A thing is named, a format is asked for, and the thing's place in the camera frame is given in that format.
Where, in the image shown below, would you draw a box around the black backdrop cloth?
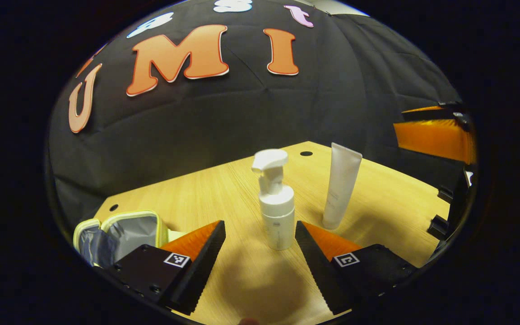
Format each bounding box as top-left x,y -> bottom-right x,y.
48,0 -> 466,226

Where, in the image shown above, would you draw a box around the white squeeze tube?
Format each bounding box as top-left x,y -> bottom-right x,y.
322,142 -> 363,231

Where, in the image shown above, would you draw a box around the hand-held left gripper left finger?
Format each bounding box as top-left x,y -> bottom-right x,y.
102,220 -> 227,316

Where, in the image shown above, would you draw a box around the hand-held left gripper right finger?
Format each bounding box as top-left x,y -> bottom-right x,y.
295,220 -> 418,316

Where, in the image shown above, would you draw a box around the pale yellow small suitcase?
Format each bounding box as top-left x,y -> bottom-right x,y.
73,210 -> 188,268

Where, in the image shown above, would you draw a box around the white pump bottle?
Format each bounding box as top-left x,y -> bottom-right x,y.
251,149 -> 296,251

